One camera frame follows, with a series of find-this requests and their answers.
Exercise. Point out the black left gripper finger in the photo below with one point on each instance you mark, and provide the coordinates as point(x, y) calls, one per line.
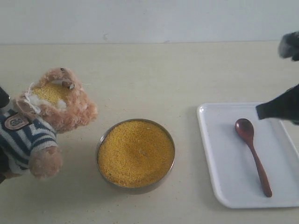
point(4, 98)

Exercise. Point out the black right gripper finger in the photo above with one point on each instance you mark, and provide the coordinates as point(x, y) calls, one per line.
point(284, 107)

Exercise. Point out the dark brown wooden spoon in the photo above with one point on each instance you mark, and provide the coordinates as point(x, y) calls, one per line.
point(245, 130)

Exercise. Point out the plush teddy bear striped shirt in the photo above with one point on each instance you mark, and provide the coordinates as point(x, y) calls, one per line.
point(56, 104)

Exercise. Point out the white rectangular plastic tray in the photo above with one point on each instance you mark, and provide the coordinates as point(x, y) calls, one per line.
point(231, 166)

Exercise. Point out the metal bowl of yellow millet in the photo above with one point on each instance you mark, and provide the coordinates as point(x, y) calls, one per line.
point(135, 156)

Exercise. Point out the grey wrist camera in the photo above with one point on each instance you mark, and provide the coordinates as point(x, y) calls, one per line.
point(289, 46)

